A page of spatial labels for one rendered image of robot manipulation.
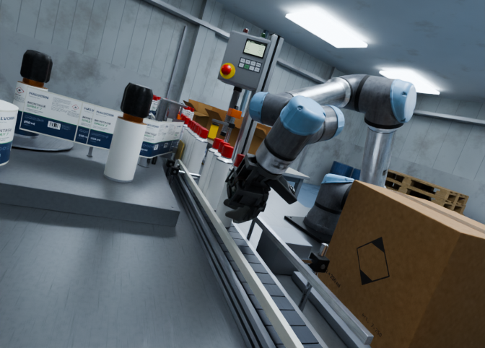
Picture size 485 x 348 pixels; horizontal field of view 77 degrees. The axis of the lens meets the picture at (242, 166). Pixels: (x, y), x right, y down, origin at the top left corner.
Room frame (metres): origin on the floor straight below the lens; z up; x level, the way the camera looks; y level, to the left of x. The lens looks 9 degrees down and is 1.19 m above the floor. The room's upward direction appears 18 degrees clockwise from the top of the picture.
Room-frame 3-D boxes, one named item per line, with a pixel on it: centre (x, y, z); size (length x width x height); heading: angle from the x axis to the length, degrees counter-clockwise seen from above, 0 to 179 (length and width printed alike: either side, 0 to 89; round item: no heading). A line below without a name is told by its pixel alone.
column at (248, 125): (1.21, 0.03, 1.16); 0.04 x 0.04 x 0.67; 24
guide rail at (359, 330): (0.87, -0.01, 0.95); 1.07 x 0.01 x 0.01; 24
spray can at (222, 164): (0.92, 0.06, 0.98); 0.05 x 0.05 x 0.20
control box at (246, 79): (1.25, 0.11, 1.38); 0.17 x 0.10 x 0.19; 79
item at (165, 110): (1.46, 0.40, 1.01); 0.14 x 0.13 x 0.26; 24
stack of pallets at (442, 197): (5.85, -3.32, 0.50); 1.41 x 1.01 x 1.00; 34
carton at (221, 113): (3.67, 0.35, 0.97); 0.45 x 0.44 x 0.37; 128
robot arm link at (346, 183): (1.22, -0.39, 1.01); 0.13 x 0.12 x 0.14; 53
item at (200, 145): (1.22, 0.19, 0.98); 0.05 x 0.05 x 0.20
